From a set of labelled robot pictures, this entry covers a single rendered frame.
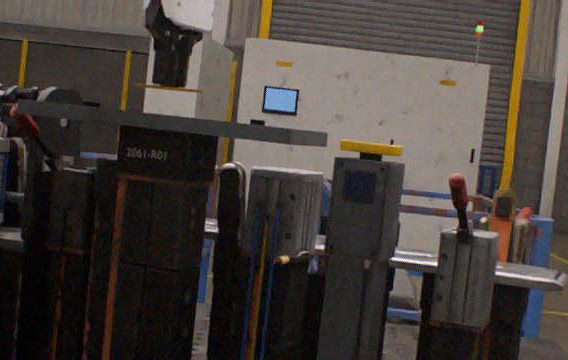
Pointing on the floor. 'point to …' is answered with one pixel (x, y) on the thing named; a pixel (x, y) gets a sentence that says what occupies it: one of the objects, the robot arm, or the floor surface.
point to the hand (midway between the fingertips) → (170, 69)
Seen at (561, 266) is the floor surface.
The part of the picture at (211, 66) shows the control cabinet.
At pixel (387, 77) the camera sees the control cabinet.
